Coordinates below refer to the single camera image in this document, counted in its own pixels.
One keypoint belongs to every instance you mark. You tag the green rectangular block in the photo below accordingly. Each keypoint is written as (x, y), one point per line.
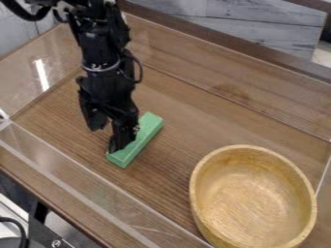
(151, 124)

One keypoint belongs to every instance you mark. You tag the clear acrylic front barrier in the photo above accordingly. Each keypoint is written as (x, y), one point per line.
(91, 203)

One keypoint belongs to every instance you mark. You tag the brown wooden bowl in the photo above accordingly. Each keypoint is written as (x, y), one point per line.
(251, 199)

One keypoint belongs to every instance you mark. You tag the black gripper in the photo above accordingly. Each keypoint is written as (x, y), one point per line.
(106, 98)

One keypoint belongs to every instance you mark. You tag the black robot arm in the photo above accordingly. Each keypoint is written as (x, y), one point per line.
(100, 32)

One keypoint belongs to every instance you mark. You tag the black table leg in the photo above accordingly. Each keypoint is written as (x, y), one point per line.
(39, 212)

